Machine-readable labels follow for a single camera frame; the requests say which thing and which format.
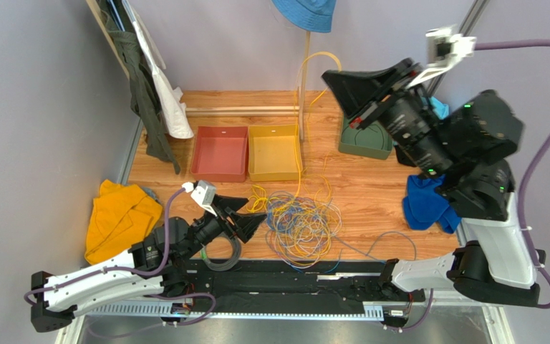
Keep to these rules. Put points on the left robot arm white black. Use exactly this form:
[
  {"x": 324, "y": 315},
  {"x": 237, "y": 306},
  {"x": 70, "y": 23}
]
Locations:
[{"x": 153, "y": 267}]

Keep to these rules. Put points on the yellow orange cloth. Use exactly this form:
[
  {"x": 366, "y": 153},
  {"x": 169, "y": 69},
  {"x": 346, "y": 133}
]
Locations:
[{"x": 121, "y": 216}]

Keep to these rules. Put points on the royal blue towel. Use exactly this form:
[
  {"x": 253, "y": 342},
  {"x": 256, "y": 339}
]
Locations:
[{"x": 423, "y": 206}]

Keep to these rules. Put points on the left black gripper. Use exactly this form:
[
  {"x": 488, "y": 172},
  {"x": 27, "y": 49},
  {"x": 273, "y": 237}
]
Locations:
[{"x": 248, "y": 223}]

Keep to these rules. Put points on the green plastic bin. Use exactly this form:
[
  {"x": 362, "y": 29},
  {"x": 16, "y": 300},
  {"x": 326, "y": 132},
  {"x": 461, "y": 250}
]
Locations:
[{"x": 371, "y": 142}]

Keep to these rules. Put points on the aluminium rail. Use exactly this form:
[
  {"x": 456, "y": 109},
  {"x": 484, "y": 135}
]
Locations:
[{"x": 369, "y": 311}]

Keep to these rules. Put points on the black cloth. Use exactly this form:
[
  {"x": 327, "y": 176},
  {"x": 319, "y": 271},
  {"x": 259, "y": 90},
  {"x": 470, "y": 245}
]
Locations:
[{"x": 402, "y": 155}]

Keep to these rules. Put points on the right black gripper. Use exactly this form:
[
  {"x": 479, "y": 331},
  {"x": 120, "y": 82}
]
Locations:
[{"x": 382, "y": 99}]

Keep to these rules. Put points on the yellow plastic bin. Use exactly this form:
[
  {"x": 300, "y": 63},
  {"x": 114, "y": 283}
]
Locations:
[{"x": 274, "y": 153}]

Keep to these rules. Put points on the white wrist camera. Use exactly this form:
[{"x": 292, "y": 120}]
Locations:
[
  {"x": 445, "y": 49},
  {"x": 202, "y": 192}
]

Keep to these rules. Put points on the turquoise cloth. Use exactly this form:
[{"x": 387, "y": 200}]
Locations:
[{"x": 441, "y": 110}]

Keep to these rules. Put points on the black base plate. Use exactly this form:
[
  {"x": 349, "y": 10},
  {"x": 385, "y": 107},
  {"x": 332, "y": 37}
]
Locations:
[{"x": 255, "y": 285}]

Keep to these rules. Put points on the red plastic bin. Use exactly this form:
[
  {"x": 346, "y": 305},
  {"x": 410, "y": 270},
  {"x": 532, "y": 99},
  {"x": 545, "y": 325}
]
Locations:
[{"x": 221, "y": 154}]

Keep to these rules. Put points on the blue bucket hat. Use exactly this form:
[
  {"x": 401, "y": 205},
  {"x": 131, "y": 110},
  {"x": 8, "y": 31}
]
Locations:
[{"x": 309, "y": 15}]

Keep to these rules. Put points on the corner aluminium profile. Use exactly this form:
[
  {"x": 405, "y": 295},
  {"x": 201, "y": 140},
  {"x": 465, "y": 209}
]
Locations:
[{"x": 466, "y": 27}]

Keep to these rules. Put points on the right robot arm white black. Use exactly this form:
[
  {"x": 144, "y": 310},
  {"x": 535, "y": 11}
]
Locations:
[{"x": 468, "y": 150}]

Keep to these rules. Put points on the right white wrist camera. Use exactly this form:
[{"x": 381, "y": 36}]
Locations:
[{"x": 445, "y": 49}]

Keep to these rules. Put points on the olive green garment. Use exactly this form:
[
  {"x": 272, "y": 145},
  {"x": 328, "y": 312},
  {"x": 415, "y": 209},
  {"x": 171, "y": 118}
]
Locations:
[{"x": 145, "y": 102}]

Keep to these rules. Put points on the wooden hat stand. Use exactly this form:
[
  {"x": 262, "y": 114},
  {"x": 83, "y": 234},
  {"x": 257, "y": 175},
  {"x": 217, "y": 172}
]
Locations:
[{"x": 297, "y": 109}]

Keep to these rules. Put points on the wooden clothes rack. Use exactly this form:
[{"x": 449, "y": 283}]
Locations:
[{"x": 97, "y": 14}]

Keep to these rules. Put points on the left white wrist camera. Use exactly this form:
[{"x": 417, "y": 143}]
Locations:
[{"x": 202, "y": 192}]

